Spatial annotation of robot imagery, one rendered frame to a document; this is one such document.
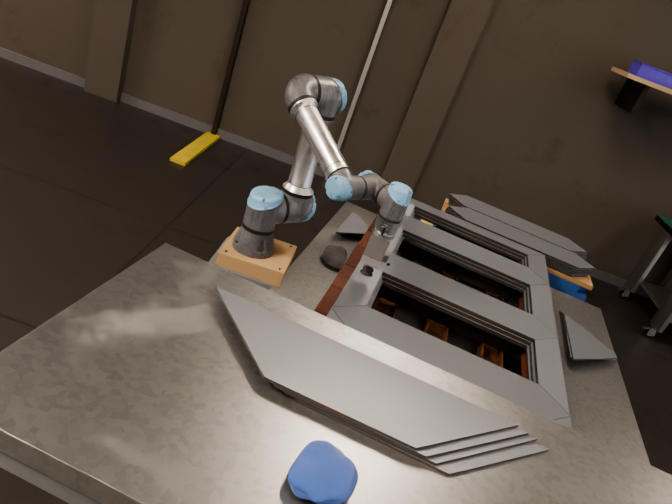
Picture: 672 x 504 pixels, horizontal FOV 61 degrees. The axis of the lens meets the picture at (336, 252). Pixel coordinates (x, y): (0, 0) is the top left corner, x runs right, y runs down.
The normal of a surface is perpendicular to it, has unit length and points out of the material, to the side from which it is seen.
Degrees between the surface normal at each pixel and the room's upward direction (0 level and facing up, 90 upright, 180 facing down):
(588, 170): 90
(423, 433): 0
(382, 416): 0
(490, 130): 90
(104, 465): 0
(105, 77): 90
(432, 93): 90
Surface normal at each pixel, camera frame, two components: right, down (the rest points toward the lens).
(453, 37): -0.13, 0.42
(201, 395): 0.33, -0.84
